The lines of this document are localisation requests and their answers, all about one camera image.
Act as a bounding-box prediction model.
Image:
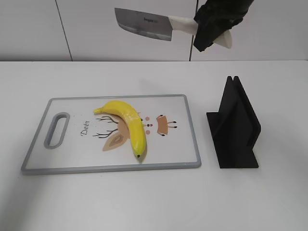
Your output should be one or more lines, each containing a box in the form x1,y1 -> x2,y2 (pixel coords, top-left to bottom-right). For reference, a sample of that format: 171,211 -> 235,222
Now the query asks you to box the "black gloved hand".
193,0 -> 253,52

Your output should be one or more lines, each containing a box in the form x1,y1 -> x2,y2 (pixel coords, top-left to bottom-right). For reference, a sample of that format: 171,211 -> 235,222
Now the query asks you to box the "white-handled kitchen knife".
115,8 -> 232,49

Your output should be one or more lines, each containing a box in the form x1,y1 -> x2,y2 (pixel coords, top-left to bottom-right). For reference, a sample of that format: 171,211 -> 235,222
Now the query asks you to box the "yellow plastic banana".
93,100 -> 146,158

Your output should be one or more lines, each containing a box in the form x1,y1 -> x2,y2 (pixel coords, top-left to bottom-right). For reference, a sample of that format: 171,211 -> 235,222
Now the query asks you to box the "black knife stand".
206,76 -> 261,168

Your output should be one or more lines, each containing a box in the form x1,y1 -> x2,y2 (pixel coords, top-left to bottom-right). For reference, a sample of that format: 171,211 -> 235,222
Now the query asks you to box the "white grey-rimmed cutting board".
21,94 -> 201,175

